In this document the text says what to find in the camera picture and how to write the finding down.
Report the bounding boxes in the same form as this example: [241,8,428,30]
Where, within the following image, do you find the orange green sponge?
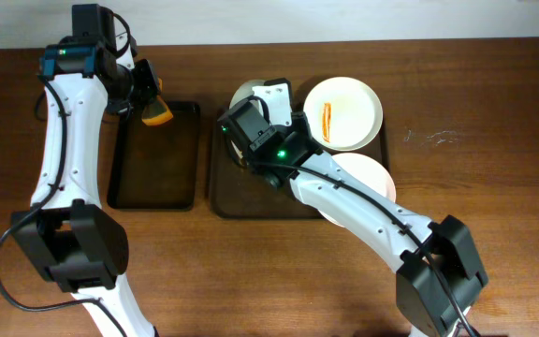
[141,78,174,126]

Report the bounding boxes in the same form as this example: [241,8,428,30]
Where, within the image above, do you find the white plate with ketchup streak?
[228,80,265,167]

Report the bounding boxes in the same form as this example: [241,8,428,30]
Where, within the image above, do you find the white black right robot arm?
[233,79,488,336]

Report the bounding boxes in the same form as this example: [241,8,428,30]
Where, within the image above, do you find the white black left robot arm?
[6,40,160,336]

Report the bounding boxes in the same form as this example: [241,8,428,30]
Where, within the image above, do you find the small dark brown tray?
[107,101,200,211]

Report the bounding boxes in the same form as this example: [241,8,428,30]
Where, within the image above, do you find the large dark brown tray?
[208,101,390,220]

